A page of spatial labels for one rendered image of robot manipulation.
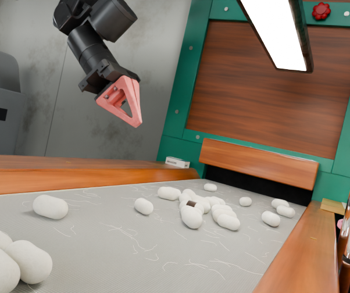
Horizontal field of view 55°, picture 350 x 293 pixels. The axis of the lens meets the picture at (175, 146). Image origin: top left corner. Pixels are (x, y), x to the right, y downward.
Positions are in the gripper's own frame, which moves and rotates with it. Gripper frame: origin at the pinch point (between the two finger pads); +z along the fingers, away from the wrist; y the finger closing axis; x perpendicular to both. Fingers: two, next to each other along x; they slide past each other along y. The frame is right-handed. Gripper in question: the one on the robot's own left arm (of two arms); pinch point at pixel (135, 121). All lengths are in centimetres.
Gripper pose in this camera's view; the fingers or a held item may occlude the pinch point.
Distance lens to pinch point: 55.0
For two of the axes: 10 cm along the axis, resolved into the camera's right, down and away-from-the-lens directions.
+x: -7.4, 6.1, 3.0
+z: 5.3, 7.9, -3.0
